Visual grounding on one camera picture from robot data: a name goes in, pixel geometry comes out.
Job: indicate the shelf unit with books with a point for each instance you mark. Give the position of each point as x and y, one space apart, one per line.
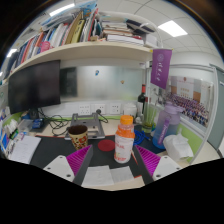
83 50

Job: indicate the white jar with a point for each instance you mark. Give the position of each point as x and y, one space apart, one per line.
130 110

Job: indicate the large purple water bottle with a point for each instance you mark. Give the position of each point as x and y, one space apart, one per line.
166 125

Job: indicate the white paper sheet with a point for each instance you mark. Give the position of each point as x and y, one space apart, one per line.
98 176
122 174

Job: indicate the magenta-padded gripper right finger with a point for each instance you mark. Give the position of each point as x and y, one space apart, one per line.
166 167

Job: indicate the patterned paper cup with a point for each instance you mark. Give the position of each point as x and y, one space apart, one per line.
78 136

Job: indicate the black computer monitor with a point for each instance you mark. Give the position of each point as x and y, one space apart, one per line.
33 86

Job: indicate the grey metal laptop stand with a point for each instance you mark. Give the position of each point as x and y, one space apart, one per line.
90 125

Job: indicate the orange-capped drink bottle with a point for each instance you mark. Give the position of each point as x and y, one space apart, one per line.
124 143

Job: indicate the white crumpled tissue bag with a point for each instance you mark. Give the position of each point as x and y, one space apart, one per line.
177 148

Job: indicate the white open notebook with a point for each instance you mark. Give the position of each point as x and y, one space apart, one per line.
24 149

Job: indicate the purple pennant flag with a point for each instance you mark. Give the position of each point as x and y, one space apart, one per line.
160 68

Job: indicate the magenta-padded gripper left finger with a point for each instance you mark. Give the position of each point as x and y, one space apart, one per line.
58 166

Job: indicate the white wall socket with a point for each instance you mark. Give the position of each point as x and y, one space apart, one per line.
84 109
100 108
115 108

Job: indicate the black desk mat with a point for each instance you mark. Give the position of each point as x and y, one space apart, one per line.
53 146

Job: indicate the green glass with straws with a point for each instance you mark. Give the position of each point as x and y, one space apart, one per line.
148 125

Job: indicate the flat round red coaster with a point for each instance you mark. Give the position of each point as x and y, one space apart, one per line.
106 145

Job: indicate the small blue box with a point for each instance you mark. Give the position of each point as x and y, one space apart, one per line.
37 124

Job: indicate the group photo poster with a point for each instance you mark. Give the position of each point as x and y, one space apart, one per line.
193 103

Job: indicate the dark wine bottle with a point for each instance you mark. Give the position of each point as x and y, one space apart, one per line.
141 100

